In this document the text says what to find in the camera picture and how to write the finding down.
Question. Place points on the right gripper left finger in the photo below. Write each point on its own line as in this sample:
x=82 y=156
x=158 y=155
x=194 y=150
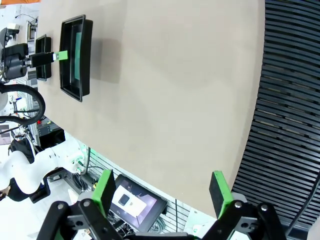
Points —
x=105 y=192

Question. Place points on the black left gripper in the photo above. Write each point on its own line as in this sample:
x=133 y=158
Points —
x=15 y=62

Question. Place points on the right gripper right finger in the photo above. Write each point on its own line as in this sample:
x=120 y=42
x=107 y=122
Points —
x=221 y=195

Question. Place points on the green perforated prototype circuit board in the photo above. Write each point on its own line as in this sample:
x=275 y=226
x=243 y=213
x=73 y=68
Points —
x=78 y=55

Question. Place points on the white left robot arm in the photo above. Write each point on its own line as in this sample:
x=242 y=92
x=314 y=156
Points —
x=22 y=172

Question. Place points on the black plastic ESD tray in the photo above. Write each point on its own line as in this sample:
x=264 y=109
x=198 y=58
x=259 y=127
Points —
x=41 y=73
x=67 y=75

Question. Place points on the black tablet screen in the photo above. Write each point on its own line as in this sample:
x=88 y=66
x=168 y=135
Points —
x=140 y=200

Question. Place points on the orange board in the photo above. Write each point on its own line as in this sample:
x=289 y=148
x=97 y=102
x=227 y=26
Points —
x=15 y=2

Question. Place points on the black backpack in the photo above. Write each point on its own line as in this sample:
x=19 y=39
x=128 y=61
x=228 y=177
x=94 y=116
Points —
x=22 y=150

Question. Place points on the black slotted PCB rack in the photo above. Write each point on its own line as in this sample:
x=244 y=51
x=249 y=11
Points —
x=287 y=100

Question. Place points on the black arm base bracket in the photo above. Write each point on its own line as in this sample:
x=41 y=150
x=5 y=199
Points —
x=40 y=195

